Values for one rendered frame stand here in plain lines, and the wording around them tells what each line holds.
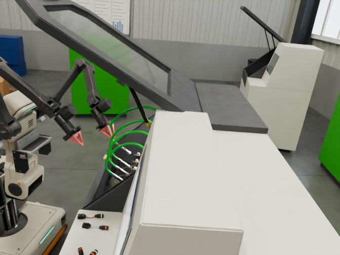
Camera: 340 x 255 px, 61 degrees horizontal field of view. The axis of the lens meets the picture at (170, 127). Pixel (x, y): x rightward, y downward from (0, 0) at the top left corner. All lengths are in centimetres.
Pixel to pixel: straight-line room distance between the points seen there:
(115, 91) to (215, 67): 406
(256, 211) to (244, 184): 13
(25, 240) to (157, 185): 187
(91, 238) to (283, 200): 86
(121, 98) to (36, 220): 296
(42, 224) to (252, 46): 725
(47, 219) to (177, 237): 206
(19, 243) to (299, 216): 205
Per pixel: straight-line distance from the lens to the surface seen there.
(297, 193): 99
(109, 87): 501
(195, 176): 79
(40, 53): 857
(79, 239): 143
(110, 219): 151
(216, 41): 833
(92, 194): 172
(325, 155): 449
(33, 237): 252
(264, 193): 94
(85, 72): 200
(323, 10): 770
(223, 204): 72
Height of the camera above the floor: 198
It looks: 24 degrees down
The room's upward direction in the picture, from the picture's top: 5 degrees clockwise
